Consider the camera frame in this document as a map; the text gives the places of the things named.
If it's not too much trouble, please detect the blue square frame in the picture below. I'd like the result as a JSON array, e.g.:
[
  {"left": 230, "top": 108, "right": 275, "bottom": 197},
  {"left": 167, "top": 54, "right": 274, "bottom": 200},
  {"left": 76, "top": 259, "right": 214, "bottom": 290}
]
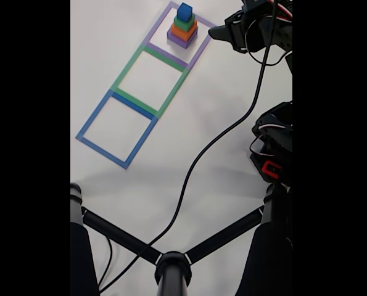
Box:
[{"left": 75, "top": 89, "right": 159, "bottom": 170}]

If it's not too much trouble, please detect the red white servo cable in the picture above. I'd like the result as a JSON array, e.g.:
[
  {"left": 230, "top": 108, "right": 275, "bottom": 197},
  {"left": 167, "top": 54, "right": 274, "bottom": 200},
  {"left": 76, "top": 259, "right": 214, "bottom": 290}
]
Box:
[{"left": 244, "top": 0, "right": 293, "bottom": 53}]

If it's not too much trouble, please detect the purple square frame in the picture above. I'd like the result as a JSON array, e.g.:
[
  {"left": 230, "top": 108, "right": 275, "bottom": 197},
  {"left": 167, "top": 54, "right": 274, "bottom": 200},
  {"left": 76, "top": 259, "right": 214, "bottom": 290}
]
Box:
[{"left": 146, "top": 1, "right": 217, "bottom": 70}]

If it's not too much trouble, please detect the thin black looped wire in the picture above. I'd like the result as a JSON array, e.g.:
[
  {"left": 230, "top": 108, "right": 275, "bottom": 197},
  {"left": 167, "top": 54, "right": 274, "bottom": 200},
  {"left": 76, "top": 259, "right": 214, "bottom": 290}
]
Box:
[{"left": 247, "top": 46, "right": 293, "bottom": 67}]

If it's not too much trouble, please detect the thin black cable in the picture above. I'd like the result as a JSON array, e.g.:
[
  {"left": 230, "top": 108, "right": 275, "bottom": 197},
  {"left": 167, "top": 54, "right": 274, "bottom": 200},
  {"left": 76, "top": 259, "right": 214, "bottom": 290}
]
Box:
[{"left": 97, "top": 236, "right": 113, "bottom": 287}]

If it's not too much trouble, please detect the green cube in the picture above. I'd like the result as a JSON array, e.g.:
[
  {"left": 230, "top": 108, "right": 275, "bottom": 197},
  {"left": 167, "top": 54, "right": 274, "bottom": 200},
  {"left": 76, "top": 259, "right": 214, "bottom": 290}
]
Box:
[{"left": 173, "top": 12, "right": 197, "bottom": 33}]

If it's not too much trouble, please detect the purple block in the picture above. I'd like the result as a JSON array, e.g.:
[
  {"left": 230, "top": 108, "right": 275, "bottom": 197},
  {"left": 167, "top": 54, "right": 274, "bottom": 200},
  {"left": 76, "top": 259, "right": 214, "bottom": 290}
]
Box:
[{"left": 167, "top": 26, "right": 200, "bottom": 49}]

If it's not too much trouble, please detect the small blue cube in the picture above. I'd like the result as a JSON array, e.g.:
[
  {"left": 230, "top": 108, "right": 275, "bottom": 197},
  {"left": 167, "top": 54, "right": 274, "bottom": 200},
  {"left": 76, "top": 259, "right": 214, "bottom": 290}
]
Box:
[{"left": 176, "top": 2, "right": 192, "bottom": 24}]

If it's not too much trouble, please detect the green square frame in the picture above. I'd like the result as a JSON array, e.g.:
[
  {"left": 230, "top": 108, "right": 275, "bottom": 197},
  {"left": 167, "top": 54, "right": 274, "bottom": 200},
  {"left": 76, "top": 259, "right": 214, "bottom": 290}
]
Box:
[{"left": 110, "top": 44, "right": 192, "bottom": 120}]

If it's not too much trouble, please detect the thick black camera cable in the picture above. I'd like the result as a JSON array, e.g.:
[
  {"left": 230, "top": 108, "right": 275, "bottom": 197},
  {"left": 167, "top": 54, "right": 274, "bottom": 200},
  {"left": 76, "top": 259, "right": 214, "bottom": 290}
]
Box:
[{"left": 99, "top": 0, "right": 278, "bottom": 292}]

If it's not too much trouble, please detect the orange cube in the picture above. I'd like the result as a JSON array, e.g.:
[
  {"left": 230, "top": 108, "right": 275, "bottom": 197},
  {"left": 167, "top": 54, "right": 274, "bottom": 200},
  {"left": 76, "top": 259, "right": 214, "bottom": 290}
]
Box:
[{"left": 170, "top": 20, "right": 199, "bottom": 41}]

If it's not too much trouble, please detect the black camera tripod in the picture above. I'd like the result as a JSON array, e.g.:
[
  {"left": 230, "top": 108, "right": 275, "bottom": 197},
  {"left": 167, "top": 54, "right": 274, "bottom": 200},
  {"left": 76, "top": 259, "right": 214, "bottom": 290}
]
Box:
[{"left": 70, "top": 182, "right": 293, "bottom": 296}]

